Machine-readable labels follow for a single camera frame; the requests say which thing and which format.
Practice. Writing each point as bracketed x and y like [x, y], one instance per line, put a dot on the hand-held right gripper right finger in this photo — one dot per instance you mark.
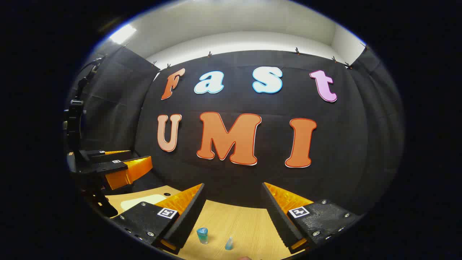
[279, 216]

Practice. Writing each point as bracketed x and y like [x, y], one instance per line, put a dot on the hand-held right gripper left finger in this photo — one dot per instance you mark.
[189, 213]

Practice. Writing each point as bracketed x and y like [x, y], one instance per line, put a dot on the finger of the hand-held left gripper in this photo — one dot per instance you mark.
[108, 156]
[119, 167]

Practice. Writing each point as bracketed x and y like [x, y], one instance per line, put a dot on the black backdrop cloth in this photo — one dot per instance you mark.
[274, 104]

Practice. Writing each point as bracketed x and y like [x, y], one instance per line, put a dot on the ceiling light panel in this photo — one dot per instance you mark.
[122, 33]

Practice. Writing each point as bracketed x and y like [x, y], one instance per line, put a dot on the pale yellow suitcase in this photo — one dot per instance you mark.
[142, 201]

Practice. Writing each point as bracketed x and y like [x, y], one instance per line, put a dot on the blue skin care bottle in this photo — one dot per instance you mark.
[203, 235]

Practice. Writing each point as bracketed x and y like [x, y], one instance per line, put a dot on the row of backdrop clips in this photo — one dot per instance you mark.
[297, 51]

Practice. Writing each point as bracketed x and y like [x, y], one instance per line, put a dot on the translucent blue skin care tube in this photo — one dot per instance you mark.
[229, 245]

